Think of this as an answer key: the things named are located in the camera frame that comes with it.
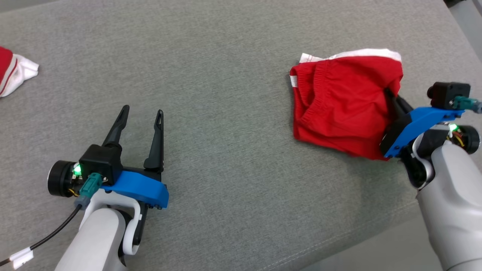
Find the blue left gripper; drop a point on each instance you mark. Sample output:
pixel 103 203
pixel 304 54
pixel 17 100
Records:
pixel 143 186

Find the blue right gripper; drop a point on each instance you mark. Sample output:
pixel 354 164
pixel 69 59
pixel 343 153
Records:
pixel 414 122

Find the red shorts with white stripes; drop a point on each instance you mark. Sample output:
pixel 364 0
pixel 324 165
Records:
pixel 339 105

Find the red Bulls basketball jersey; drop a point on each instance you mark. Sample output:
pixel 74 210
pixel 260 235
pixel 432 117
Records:
pixel 9 71

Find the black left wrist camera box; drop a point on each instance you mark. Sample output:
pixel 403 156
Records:
pixel 99 162

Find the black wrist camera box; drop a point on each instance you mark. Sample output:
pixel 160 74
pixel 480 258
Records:
pixel 446 94
pixel 99 162

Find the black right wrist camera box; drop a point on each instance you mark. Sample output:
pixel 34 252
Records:
pixel 446 94

